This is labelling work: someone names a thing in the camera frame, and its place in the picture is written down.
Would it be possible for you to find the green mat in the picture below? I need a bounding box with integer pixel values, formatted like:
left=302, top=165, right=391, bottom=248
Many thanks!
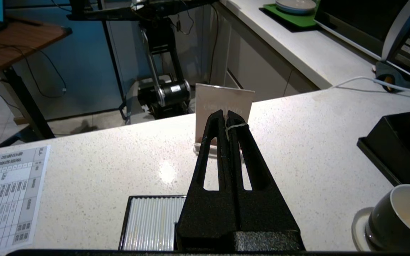
left=259, top=3, right=322, bottom=33

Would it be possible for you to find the brown wooden desk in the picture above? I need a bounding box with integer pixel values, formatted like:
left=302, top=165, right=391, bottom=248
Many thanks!
left=0, top=18, right=73, bottom=140

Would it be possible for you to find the black wheeled robot stand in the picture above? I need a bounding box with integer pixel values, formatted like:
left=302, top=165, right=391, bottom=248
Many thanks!
left=67, top=0, right=221, bottom=120

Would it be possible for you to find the black rectangular serving tray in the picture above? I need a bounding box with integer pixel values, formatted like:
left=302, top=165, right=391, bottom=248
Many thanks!
left=356, top=137, right=403, bottom=187

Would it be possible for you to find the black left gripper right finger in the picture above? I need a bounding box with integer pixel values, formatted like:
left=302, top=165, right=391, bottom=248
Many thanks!
left=226, top=110, right=300, bottom=232

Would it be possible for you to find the white power cable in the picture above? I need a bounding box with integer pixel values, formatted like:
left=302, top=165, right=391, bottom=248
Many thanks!
left=331, top=76, right=410, bottom=96

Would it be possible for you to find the grey kitchen base cabinet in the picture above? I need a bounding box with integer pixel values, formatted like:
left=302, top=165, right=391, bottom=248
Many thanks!
left=205, top=2, right=320, bottom=103

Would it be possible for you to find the white round saucer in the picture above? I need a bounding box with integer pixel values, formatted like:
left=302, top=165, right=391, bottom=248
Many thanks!
left=351, top=207, right=380, bottom=251

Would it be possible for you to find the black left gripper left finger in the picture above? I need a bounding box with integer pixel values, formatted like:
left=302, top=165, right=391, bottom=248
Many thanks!
left=176, top=110, right=237, bottom=251

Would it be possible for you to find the printed paper sheet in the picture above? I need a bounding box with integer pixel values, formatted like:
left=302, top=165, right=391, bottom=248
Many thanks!
left=0, top=145, right=51, bottom=255

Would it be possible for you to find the QR code table sign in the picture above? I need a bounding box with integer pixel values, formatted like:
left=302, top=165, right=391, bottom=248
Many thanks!
left=194, top=83, right=256, bottom=156

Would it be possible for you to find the black cube tissue box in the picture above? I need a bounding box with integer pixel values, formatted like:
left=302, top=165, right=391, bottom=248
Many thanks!
left=119, top=195, right=188, bottom=251

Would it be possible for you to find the white plate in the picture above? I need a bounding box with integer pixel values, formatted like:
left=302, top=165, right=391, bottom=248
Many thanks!
left=275, top=0, right=317, bottom=15

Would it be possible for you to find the black compartment sachet box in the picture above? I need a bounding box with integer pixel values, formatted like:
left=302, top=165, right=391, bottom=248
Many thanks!
left=367, top=108, right=410, bottom=191

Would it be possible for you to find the black mug white inside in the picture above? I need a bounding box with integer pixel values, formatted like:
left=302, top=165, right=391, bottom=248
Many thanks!
left=365, top=184, right=410, bottom=251

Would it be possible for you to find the thin black desk cable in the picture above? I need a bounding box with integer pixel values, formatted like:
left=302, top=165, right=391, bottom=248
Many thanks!
left=0, top=41, right=67, bottom=99

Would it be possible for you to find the pyramid tea bag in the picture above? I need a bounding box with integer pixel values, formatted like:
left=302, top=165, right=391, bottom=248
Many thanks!
left=225, top=123, right=250, bottom=142

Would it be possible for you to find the silver microwave oven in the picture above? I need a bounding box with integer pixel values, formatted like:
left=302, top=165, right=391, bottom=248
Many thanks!
left=314, top=0, right=410, bottom=79

